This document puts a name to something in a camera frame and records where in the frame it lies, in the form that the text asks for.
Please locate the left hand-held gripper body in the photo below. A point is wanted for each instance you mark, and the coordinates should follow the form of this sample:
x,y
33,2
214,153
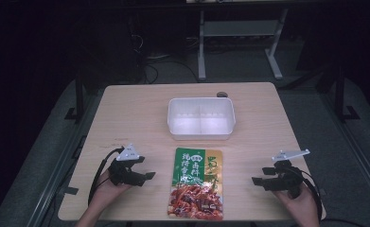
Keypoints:
x,y
122,175

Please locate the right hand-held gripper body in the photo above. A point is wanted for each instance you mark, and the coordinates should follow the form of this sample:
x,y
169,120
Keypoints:
x,y
288,179

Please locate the person's left hand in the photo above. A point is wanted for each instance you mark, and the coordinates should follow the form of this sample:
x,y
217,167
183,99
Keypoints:
x,y
108,190

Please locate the person's right hand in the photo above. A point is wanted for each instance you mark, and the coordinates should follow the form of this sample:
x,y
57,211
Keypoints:
x,y
301,206

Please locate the green and red food packet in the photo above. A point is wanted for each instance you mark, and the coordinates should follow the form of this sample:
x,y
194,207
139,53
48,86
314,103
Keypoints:
x,y
197,186

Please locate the white plastic container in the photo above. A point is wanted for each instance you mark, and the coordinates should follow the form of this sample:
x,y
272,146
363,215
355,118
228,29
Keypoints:
x,y
201,121

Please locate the black metal stand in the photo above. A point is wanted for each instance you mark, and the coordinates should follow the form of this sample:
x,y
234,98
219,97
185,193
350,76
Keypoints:
x,y
340,94
79,94

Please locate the small dark round disc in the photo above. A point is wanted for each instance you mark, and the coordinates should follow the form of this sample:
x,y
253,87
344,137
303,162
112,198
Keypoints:
x,y
221,94

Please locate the grey metal rail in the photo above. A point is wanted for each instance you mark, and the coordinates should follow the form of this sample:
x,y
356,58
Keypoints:
x,y
56,176
356,148

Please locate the white metal desk frame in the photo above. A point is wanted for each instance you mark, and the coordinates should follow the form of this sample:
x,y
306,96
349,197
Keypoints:
x,y
239,28

